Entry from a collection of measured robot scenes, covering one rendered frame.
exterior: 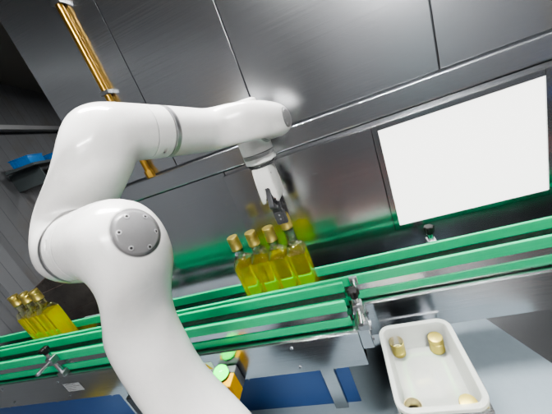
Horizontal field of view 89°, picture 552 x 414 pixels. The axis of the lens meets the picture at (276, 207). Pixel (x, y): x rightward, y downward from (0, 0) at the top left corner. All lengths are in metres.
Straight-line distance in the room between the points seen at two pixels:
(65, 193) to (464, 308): 0.93
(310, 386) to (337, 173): 0.66
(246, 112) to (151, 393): 0.49
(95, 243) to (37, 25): 0.94
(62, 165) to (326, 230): 0.73
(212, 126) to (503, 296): 0.84
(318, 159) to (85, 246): 0.66
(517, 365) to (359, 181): 0.69
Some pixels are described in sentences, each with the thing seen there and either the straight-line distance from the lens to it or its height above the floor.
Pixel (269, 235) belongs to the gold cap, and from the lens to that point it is 0.81.
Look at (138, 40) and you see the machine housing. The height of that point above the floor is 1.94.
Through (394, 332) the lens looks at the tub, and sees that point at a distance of 0.88.
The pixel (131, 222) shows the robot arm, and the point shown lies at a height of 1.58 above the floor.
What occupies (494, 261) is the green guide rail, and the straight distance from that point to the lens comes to 0.92.
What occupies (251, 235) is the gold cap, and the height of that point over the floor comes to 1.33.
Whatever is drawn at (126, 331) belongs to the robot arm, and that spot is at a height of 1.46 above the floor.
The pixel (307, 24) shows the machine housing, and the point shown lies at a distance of 0.88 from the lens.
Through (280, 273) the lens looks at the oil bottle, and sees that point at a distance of 0.87.
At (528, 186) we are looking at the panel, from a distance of 1.06.
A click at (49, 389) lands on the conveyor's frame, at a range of 1.51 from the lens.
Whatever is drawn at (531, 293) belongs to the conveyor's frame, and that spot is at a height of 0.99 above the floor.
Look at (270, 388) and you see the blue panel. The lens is 1.07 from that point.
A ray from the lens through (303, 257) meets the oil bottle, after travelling 0.83.
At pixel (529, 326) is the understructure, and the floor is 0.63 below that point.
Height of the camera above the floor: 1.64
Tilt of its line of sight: 19 degrees down
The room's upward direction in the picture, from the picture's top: 21 degrees counter-clockwise
